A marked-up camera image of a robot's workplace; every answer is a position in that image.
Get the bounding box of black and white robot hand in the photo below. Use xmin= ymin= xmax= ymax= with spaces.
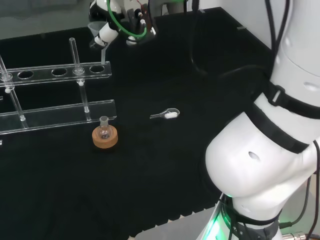
xmin=88 ymin=0 xmax=157 ymax=49

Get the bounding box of clear plastic funnel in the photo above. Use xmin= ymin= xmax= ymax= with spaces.
xmin=87 ymin=21 xmax=110 ymax=64

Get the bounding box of clear acrylic funnel stand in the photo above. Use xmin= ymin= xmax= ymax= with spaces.
xmin=0 ymin=37 xmax=118 ymax=135

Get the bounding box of glass weighing funnel with powder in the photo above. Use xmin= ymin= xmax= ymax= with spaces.
xmin=149 ymin=107 xmax=181 ymax=121

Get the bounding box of small glass round-bottom flask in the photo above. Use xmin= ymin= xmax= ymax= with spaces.
xmin=96 ymin=115 xmax=112 ymax=140

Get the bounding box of black bench cloth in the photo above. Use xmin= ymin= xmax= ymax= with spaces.
xmin=0 ymin=6 xmax=275 ymax=240

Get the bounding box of green cable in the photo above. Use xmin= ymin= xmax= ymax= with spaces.
xmin=105 ymin=0 xmax=149 ymax=39

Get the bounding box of brown cork ring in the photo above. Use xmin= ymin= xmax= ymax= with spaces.
xmin=91 ymin=125 xmax=119 ymax=149

